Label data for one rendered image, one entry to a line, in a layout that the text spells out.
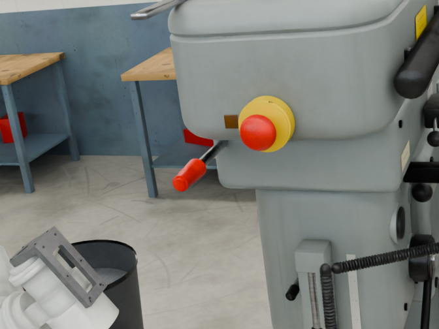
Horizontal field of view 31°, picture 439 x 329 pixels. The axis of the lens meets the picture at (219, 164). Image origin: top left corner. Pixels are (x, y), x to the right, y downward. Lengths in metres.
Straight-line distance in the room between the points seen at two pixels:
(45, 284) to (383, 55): 0.43
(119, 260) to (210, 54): 2.58
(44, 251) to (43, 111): 5.85
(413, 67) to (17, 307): 0.49
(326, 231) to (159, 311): 3.05
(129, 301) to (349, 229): 2.18
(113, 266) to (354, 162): 2.55
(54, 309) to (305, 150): 0.36
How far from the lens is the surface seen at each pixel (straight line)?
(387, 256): 0.95
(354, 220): 1.05
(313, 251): 1.04
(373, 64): 0.86
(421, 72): 0.86
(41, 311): 0.89
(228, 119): 0.90
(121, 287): 3.11
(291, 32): 0.85
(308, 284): 1.07
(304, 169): 1.00
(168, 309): 4.08
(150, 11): 0.86
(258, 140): 0.84
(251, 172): 1.02
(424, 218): 1.25
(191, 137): 5.68
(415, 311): 1.65
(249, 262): 4.41
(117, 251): 3.41
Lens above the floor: 2.02
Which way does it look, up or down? 20 degrees down
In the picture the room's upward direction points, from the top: 8 degrees counter-clockwise
